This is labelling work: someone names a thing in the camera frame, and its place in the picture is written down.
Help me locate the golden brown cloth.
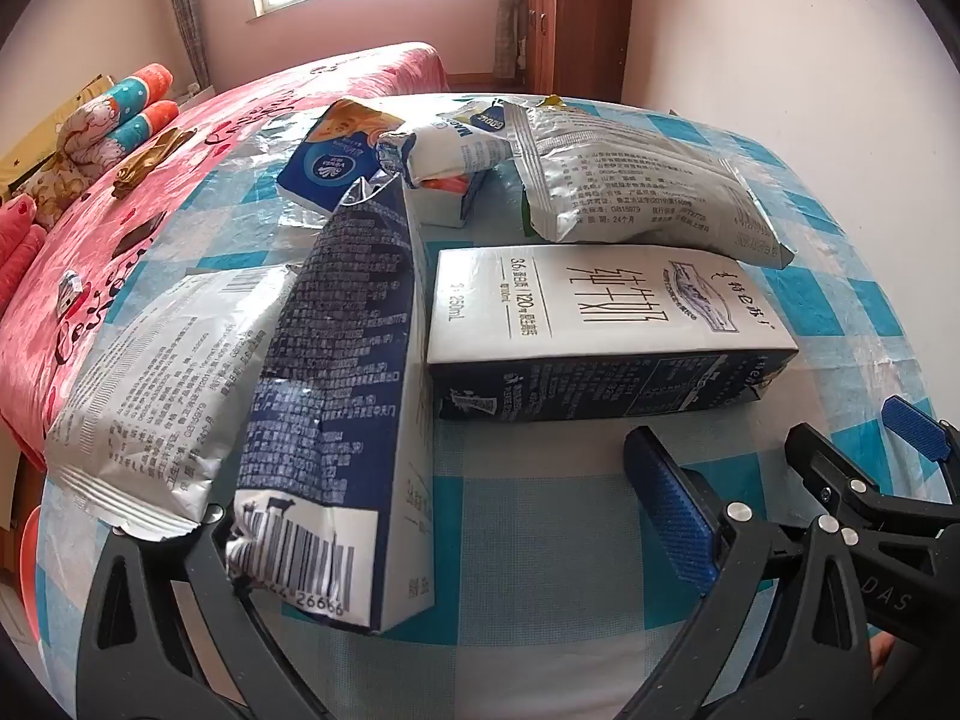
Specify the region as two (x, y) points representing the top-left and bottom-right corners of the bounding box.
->
(111, 127), (197, 197)

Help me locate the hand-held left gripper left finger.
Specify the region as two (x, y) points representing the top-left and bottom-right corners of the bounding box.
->
(75, 502), (323, 720)

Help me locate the floral pillow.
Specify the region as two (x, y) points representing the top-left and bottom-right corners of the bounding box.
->
(15, 150), (98, 230)

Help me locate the white and navy milk carton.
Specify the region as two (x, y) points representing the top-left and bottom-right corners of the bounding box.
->
(425, 244), (800, 422)

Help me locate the crushed dark blue milk carton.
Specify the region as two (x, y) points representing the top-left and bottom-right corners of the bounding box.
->
(223, 172), (440, 635)

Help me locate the orange plastic stool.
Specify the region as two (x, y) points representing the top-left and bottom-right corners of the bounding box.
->
(19, 502), (50, 616)

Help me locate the small white carton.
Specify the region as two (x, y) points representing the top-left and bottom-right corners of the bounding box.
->
(409, 169), (492, 230)

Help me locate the silver snack bag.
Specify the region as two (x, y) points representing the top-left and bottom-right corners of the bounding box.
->
(43, 262), (301, 541)
(510, 97), (796, 271)

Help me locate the yellow headboard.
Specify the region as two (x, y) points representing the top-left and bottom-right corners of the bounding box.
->
(0, 75), (113, 200)

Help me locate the folded cartoon print quilt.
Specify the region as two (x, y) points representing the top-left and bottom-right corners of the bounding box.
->
(56, 94), (125, 181)

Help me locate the grey checked curtain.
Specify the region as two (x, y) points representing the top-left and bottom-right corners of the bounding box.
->
(161, 0), (215, 91)
(491, 0), (526, 80)

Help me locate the brown wooden cabinet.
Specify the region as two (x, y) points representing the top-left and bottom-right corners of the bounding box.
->
(521, 0), (635, 102)

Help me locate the folded pink blanket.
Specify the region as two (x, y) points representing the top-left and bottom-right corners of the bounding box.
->
(0, 195), (46, 301)

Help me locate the bear print tissue pack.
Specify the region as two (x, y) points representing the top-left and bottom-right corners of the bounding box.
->
(276, 99), (410, 215)

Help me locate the white yogurt bottle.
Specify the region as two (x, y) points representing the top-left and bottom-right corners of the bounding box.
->
(377, 101), (526, 192)

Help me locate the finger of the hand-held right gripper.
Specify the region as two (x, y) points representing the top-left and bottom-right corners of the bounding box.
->
(784, 422), (960, 541)
(880, 394), (960, 500)

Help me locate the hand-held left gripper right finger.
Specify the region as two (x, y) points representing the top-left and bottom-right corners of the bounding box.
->
(622, 426), (878, 720)

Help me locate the bed with pink bedspread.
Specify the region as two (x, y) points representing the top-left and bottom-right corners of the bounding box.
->
(0, 41), (451, 481)

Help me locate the blue checked tablecloth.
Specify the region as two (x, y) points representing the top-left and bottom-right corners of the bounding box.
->
(37, 90), (953, 720)

